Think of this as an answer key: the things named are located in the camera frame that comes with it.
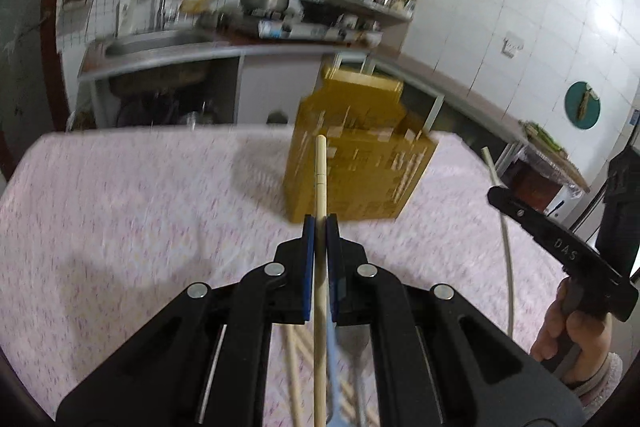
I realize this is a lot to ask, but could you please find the person's right hand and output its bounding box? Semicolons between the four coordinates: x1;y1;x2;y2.
529;277;612;386

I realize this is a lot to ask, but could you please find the gas stove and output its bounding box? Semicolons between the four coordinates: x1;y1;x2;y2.
214;11;383;48

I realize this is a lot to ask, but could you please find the wooden board with vegetables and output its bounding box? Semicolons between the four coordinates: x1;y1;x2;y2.
518;120;590;197

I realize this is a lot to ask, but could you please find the yellow perforated utensil holder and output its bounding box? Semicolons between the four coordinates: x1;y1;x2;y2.
283;65;437;223

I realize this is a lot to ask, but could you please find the dark wooden glass door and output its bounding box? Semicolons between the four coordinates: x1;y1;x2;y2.
1;0;70;179

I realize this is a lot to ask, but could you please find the green round cutting board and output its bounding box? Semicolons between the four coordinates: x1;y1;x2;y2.
564;81;601;130

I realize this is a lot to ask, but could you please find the white soap bottle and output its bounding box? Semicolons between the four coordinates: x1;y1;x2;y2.
116;0;134;37

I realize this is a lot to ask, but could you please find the black wok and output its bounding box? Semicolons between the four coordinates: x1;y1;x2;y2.
298;0;345;26

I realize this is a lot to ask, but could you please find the steel kitchen sink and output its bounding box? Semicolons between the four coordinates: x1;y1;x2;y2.
104;30;214;57

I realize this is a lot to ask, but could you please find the wooden chopstick crossing top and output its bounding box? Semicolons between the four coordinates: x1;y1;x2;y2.
480;146;515;338

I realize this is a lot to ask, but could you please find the white wall socket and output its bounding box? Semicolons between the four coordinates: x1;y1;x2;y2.
501;31;524;58

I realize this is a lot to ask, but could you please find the kitchen counter with cabinets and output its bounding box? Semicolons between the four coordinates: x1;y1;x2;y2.
78;31;526;160

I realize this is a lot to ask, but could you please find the wooden chopstick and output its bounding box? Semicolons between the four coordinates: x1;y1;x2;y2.
314;134;329;427
284;325;304;427

